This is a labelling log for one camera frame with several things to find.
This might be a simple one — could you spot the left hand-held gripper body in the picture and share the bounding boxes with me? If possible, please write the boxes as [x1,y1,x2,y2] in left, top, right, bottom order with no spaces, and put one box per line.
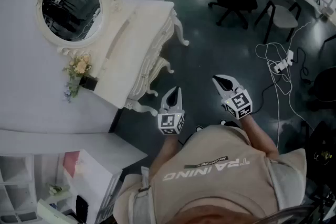
[156,104,186,136]

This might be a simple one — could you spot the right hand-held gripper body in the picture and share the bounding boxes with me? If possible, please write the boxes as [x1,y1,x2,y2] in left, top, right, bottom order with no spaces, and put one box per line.
[220,85,254,121]

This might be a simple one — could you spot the person's left forearm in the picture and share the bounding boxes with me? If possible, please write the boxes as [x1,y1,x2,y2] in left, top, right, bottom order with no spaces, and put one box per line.
[154,134,182,166]

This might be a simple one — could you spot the person's right forearm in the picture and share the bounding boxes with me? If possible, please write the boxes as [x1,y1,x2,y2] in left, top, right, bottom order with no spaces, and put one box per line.
[240,114,280,160]

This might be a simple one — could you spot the white ornate dressing table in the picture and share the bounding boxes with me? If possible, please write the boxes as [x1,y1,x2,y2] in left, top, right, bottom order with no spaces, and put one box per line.
[93,0,190,116]

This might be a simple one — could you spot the white power strip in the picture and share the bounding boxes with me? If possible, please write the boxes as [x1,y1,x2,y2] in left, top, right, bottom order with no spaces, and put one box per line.
[273,59,289,73]

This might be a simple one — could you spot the white power adapter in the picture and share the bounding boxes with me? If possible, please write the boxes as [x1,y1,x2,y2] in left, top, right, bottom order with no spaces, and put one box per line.
[286,49,295,66]

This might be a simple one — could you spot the person's beige shirt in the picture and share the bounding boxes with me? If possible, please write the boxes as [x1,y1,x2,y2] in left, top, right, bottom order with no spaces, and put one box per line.
[112,124,308,224]

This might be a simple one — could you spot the black flower pot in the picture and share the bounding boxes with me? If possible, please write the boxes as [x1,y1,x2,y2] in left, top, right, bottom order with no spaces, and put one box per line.
[78,75,98,92]

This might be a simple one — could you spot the black round stool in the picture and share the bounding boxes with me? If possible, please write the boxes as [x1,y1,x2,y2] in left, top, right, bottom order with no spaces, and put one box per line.
[307,67,336,111]

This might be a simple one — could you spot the yellow artificial flower bouquet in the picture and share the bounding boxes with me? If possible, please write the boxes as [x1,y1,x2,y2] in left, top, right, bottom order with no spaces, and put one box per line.
[62,54,93,103]

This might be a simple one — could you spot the grey chair black legs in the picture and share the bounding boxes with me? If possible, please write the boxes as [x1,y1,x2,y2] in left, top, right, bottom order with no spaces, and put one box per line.
[254,0,302,45]

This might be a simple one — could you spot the white shelf unit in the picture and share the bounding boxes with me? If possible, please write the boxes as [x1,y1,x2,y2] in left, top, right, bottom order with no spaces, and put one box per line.
[0,148,123,224]

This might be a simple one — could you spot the pink box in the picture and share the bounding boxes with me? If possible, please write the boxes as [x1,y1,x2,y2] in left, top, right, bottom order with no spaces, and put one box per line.
[62,151,87,174]

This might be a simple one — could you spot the small white flower bunch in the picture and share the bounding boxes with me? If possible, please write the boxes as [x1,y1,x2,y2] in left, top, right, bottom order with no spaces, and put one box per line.
[47,183,70,196]

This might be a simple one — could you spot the white floor cable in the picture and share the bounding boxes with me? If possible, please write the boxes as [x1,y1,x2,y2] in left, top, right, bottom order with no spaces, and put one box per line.
[255,20,316,150]

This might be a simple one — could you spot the black thin cable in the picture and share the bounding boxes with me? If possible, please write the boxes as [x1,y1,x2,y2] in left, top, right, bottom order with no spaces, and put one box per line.
[251,47,312,114]

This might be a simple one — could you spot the grey shoulder strap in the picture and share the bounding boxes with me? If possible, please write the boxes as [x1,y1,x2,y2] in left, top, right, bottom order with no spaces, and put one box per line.
[267,156,292,211]
[128,165,153,224]

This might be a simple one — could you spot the oval mirror white ornate frame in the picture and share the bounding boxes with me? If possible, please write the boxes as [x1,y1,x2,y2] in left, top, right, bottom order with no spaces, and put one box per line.
[35,0,124,57]

